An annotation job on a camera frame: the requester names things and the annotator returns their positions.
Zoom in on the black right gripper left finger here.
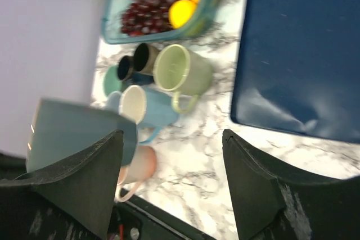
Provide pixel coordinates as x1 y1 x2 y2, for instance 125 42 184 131
1 130 123 239

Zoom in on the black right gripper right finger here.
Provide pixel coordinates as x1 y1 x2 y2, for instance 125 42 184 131
222 129 359 239

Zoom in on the dark grey faceted mug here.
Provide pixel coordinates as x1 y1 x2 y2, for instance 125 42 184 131
26 98 138 173

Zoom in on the pink mug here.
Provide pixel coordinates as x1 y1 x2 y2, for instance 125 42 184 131
115 146 157 202

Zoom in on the teal green wide mug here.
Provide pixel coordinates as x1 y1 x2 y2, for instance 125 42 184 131
102 66 122 96

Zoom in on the dark blue small mug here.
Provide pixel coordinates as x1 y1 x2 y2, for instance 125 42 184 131
116 55 154 85

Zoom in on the brown striped mug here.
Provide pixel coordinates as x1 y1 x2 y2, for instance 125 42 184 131
133 43 160 75

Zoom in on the light green mug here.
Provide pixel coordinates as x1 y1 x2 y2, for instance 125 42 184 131
153 44 214 114

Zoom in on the pale grey-blue mug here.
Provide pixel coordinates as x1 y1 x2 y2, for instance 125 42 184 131
104 91 122 113

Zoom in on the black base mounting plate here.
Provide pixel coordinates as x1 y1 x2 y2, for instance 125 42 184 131
107 196 213 240

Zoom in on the dark blue tray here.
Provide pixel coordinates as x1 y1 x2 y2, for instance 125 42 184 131
230 0 359 143

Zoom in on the purple grape bunch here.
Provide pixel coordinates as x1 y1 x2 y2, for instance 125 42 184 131
120 0 178 37

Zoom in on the teal plastic fruit basket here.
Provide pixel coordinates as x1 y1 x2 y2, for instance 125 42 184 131
101 0 220 45

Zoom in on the yellow lemon front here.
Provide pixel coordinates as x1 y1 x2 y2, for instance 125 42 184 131
168 0 197 29

